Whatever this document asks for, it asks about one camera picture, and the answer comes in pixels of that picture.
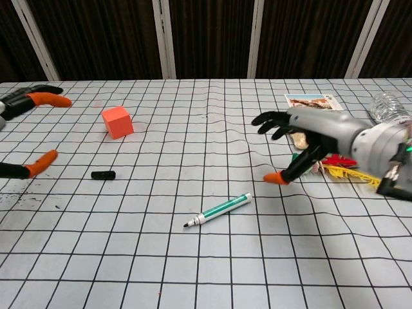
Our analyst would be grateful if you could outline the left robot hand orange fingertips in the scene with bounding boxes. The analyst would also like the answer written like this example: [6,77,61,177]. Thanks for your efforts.
[0,84,72,180]

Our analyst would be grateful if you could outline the right robot hand orange thumbtip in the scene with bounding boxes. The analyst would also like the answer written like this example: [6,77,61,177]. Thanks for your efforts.
[250,108,368,187]

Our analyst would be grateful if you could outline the black marker cap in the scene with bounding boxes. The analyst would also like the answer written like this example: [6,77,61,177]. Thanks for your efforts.
[91,170,117,181]

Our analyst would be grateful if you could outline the green white marker pen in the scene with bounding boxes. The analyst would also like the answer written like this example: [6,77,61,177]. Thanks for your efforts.
[183,192,252,230]

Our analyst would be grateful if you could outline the clear snack bag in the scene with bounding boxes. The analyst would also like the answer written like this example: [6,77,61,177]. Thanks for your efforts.
[291,131,309,151]

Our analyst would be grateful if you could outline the photo postcard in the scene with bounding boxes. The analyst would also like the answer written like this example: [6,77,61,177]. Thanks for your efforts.
[285,93,343,112]

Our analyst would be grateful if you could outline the red yellow feather shuttlecock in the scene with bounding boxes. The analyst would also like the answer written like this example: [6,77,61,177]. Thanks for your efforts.
[289,153,384,190]

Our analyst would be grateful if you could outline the clear plastic water bottle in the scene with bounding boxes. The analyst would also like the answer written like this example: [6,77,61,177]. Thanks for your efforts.
[369,91,412,126]

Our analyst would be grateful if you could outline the orange cube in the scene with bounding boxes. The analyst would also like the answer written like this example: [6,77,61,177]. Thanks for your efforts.
[101,105,135,140]

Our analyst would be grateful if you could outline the checkered light blue tablecloth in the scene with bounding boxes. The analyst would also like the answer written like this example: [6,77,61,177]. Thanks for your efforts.
[0,78,412,309]

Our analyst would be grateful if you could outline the white metal frame post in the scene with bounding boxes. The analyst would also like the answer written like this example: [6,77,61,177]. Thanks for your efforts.
[346,0,389,79]
[247,0,265,79]
[152,0,177,79]
[12,0,61,81]

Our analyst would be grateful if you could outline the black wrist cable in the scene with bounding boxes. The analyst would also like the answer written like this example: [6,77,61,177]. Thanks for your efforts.
[376,143,412,203]

